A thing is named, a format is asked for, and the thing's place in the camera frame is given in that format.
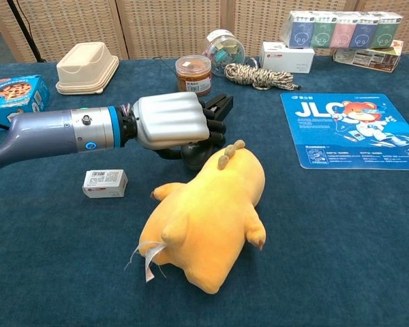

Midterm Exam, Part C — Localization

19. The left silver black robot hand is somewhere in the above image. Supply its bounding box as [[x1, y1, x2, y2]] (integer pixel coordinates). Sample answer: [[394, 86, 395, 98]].
[[131, 91, 228, 161]]

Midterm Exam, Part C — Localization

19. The black computer mouse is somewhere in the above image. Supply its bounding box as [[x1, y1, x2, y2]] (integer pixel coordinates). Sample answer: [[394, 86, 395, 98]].
[[180, 140, 215, 172]]

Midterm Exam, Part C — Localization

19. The blue JLC mouse pad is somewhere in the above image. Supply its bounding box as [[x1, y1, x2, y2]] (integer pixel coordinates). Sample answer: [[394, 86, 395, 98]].
[[279, 92, 409, 171]]

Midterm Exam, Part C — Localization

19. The brown filled plastic jar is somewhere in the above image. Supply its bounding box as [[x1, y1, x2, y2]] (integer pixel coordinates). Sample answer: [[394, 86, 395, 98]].
[[175, 55, 213, 98]]

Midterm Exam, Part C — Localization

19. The black stapler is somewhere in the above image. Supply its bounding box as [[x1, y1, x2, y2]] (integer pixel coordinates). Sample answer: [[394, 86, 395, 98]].
[[203, 94, 234, 123]]

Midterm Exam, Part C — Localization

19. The clear jar of binder clips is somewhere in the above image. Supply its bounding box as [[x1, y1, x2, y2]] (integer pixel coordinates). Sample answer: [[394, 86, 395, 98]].
[[204, 29, 247, 78]]

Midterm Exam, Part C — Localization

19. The small white staples box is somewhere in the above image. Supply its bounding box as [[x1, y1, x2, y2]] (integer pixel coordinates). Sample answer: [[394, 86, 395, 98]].
[[82, 169, 129, 200]]

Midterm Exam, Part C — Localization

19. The wicker folding screen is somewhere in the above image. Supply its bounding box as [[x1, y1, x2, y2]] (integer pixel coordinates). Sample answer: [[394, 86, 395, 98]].
[[0, 0, 409, 63]]

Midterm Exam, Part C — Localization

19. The beige lidded lunch box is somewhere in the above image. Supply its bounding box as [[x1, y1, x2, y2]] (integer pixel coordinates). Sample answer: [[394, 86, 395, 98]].
[[55, 41, 121, 96]]

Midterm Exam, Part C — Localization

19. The yellow plush toy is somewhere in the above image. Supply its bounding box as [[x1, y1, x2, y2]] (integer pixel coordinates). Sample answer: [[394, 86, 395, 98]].
[[123, 139, 268, 295]]

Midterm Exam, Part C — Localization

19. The white cardboard box red print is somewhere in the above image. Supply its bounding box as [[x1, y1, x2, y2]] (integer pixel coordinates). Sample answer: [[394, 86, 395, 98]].
[[258, 41, 316, 74]]

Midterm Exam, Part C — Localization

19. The blue cookie box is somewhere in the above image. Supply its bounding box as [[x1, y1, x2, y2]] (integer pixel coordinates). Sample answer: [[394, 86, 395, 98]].
[[0, 74, 51, 127]]

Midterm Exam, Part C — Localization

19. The black tripod stand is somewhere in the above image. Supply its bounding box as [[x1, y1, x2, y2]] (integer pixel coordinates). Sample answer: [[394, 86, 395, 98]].
[[5, 0, 47, 63]]

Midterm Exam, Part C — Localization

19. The multicolour tissue pack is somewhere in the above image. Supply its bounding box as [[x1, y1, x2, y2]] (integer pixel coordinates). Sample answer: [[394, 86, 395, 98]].
[[279, 10, 404, 50]]

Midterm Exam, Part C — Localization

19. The dark blue table cloth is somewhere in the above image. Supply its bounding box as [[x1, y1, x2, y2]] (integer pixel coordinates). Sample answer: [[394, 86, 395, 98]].
[[0, 54, 409, 327]]

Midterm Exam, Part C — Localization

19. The flat colourful printed box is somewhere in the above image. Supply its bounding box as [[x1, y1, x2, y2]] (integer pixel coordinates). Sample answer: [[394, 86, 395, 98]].
[[332, 40, 405, 74]]

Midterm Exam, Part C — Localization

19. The coiled beige rope bundle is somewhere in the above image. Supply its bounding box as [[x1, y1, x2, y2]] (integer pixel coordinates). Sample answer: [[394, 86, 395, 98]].
[[224, 62, 296, 91]]

